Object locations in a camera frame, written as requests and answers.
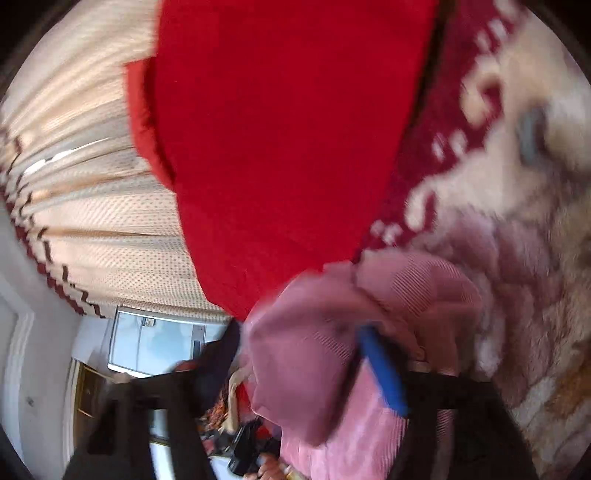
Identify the window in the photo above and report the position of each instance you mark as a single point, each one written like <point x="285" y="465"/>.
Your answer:
<point x="152" y="337"/>

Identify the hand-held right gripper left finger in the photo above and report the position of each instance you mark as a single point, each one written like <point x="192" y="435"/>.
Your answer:
<point x="184" y="406"/>

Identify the red cushion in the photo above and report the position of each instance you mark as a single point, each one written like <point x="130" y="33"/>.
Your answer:
<point x="286" y="138"/>

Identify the floral plush blanket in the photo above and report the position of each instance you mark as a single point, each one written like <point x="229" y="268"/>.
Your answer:
<point x="526" y="230"/>

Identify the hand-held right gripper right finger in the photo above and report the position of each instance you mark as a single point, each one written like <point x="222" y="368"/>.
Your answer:
<point x="385" y="374"/>

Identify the cream dotted curtain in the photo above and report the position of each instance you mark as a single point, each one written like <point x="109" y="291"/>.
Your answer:
<point x="101" y="184"/>

